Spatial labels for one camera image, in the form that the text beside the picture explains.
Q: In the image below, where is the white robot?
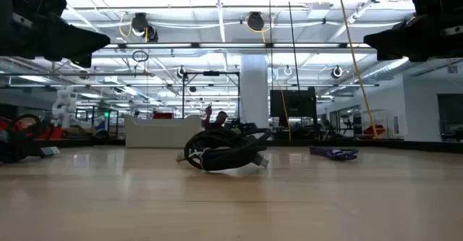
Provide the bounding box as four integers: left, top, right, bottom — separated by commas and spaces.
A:
51, 86, 77, 128

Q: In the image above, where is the thin yellow hanging cable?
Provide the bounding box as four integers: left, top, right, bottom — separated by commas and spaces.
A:
260, 27, 292, 141

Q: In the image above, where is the light grey plastic bin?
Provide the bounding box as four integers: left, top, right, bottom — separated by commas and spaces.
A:
124, 114, 204, 148

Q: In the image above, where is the black metal rig frame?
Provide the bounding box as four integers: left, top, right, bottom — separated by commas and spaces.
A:
181, 70, 241, 121

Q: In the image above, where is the black ceiling cable reel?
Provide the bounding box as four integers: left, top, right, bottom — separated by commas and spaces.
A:
130, 12, 159, 43
246, 11, 266, 33

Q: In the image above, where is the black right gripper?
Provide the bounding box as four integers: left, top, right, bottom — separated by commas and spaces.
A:
363, 14, 463, 62

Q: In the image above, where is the white round pillar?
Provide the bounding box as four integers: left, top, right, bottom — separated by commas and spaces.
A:
239, 54, 270, 130

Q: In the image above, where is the person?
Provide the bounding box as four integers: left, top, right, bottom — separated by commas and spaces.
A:
201, 105, 229, 130

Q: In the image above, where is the black aluminium table frame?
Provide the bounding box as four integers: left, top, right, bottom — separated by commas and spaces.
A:
34, 138, 463, 154

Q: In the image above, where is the black monitor screen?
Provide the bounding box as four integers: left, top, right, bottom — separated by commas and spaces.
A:
269, 86, 318, 119

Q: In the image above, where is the overhead light bar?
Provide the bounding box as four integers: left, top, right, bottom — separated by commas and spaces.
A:
101, 42, 378, 51

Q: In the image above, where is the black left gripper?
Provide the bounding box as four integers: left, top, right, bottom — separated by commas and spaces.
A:
0, 0, 111, 69

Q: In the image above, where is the red seat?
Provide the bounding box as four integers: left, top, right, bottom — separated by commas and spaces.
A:
362, 124, 386, 138

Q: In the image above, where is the purple braided USB-C cable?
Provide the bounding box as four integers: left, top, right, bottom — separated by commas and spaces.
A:
308, 145, 360, 161

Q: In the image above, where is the yellow hanging rope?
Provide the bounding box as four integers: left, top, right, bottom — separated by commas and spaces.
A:
336, 0, 380, 140

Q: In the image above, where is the black USB-C cable white tie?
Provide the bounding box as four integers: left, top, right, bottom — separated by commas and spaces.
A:
176, 127, 272, 172

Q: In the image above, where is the black hanging cable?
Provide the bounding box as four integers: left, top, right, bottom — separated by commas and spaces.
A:
285, 0, 302, 90

